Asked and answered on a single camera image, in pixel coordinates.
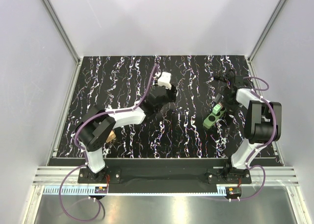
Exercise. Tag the aluminium frame rail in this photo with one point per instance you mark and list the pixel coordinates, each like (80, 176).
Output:
(34, 198)

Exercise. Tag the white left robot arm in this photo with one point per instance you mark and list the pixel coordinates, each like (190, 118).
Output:
(94, 129)

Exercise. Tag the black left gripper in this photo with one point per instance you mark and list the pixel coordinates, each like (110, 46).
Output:
(171, 93)

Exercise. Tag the green usb charger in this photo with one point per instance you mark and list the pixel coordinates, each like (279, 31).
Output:
(216, 109)

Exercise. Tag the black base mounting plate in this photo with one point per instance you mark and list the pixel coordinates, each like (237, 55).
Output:
(207, 170)

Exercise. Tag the metal front tray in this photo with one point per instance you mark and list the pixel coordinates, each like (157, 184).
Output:
(273, 205)

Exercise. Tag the green power strip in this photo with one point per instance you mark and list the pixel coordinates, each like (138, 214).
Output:
(211, 119)

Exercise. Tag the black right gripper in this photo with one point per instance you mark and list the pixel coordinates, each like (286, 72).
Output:
(225, 92)

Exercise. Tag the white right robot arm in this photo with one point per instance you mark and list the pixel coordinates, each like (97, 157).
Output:
(262, 121)

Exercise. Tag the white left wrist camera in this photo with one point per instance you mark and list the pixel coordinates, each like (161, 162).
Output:
(164, 80)

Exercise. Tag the beige cube socket adapter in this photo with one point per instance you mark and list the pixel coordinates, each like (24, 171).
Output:
(111, 137)

